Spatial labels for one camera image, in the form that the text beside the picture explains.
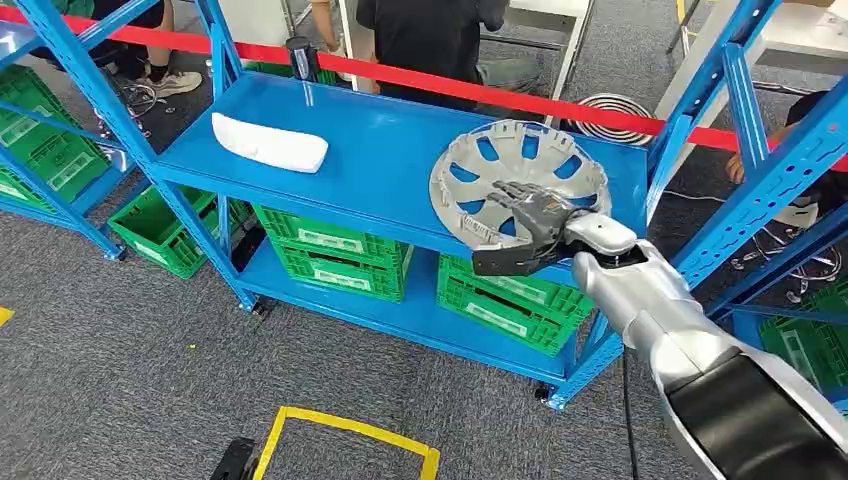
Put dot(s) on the blue metal shelving rack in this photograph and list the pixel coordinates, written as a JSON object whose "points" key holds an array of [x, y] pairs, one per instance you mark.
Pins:
{"points": [[60, 217], [371, 152], [745, 328]]}

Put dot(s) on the robot's left foot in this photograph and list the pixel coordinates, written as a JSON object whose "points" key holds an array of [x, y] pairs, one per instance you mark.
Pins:
{"points": [[235, 464]]}

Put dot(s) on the yellow floor tape square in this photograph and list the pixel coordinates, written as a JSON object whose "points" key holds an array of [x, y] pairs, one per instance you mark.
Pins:
{"points": [[4, 316], [272, 444]]}

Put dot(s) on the open green plastic crate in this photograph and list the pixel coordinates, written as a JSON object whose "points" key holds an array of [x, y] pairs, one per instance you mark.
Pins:
{"points": [[166, 245]]}

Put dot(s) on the red barrier belt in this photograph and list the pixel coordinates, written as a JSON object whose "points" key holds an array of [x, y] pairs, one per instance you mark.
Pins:
{"points": [[411, 78]]}

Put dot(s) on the black barrier post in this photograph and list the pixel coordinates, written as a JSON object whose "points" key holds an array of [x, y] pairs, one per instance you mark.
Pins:
{"points": [[301, 60]]}

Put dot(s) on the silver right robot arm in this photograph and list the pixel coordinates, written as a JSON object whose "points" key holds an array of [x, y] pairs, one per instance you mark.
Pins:
{"points": [[689, 344]]}

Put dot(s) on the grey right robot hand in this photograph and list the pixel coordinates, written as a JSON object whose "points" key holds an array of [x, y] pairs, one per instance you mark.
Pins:
{"points": [[546, 225]]}

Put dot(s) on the white table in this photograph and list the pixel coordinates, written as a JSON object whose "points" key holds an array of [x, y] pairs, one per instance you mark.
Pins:
{"points": [[550, 6], [808, 33]]}

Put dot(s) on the silver plastic wheel hubcap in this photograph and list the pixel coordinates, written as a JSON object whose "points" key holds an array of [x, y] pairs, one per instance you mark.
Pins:
{"points": [[503, 142]]}

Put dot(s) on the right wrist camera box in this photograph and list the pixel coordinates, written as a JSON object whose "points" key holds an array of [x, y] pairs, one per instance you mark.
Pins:
{"points": [[599, 232]]}

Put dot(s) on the white plastic car part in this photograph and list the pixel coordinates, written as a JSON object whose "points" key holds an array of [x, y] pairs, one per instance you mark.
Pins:
{"points": [[272, 147]]}

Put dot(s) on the black white spiral coil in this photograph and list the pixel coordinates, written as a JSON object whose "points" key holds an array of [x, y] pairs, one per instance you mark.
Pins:
{"points": [[613, 102]]}

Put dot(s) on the person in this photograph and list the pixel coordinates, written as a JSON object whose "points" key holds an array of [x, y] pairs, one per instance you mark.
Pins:
{"points": [[424, 40], [818, 146], [169, 85]]}

